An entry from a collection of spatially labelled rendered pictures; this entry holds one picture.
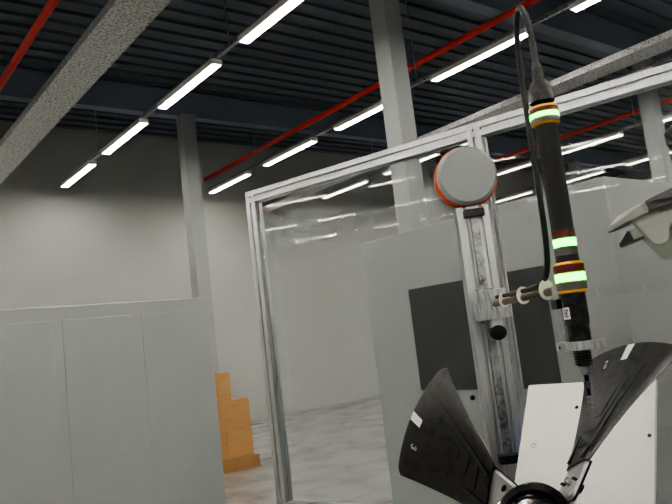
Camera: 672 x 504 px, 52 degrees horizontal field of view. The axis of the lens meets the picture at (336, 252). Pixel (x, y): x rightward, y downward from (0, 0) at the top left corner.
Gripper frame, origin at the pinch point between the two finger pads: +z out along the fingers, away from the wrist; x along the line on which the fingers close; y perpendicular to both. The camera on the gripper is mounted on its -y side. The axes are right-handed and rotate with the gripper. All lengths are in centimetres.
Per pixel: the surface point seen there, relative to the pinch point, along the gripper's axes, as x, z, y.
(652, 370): 17.4, 5.7, 17.1
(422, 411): 23, 46, 9
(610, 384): 22.3, 12.9, 16.3
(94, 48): 278, 348, -458
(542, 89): -1.7, 0.2, -24.3
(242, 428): 622, 545, -156
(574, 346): 2.6, 12.3, 11.8
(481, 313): 53, 37, -12
